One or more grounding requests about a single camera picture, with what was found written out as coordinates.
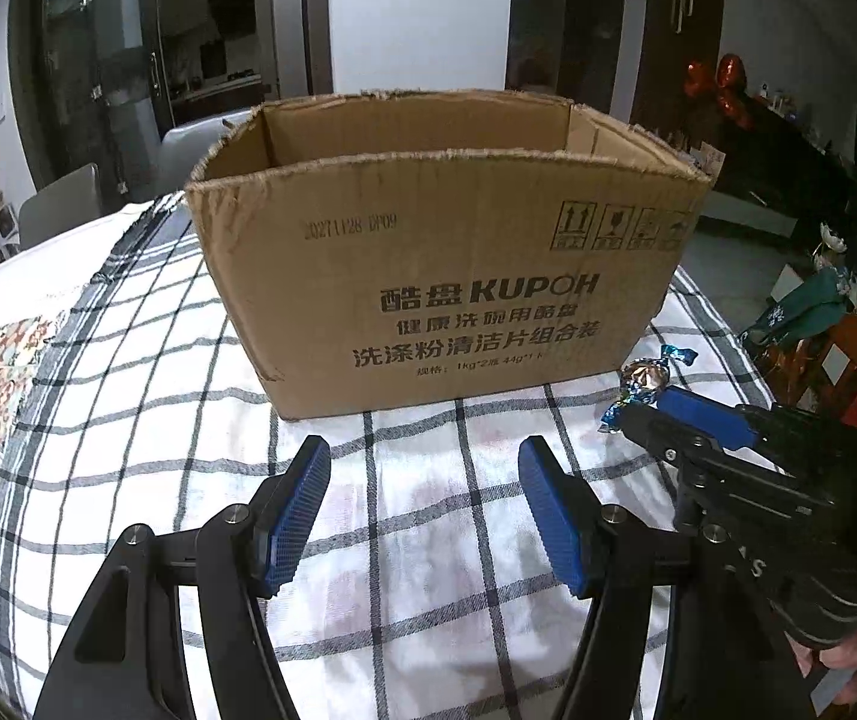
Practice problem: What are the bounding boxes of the grey chair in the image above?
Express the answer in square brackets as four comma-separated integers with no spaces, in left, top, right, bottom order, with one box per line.
[19,163,103,248]
[162,118,238,192]

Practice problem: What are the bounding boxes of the person's right hand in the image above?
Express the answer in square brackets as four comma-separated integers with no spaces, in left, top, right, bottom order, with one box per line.
[789,626,857,691]

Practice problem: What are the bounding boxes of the checked white tablecloth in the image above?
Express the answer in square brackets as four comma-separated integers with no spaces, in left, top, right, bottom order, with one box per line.
[0,191,812,720]

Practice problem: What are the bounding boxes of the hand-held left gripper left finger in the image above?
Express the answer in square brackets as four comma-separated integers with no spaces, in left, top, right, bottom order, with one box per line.
[31,435,334,720]

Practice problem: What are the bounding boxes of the patterned table mat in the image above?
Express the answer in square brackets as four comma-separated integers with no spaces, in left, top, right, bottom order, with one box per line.
[0,307,73,526]

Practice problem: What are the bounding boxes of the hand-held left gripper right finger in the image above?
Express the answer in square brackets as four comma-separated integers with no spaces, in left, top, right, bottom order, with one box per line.
[519,436,823,720]

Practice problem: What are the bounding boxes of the brown cardboard box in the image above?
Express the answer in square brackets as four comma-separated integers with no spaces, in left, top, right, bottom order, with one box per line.
[184,90,715,421]

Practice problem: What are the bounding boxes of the dark door gold handle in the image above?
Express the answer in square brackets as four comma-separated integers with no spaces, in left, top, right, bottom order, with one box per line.
[559,0,726,117]

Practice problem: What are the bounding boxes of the red wooden chair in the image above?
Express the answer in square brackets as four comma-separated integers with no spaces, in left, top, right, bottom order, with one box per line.
[754,315,857,428]

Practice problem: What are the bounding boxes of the dark framed glass door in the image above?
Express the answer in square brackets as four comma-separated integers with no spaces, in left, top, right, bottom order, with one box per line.
[8,0,332,196]

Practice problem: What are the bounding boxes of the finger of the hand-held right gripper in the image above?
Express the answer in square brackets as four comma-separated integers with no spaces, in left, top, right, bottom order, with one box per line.
[619,411,835,535]
[657,388,857,481]

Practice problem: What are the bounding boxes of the low tv cabinet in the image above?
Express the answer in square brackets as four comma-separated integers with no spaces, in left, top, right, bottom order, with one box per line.
[699,101,857,241]

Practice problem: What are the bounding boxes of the blue gold candy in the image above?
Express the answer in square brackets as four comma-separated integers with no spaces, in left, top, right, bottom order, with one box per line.
[597,343,700,432]

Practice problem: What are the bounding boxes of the red balloons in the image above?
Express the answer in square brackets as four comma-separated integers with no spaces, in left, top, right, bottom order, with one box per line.
[684,52,756,128]

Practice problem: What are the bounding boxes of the green bag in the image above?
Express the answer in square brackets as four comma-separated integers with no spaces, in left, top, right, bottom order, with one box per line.
[744,266,857,342]

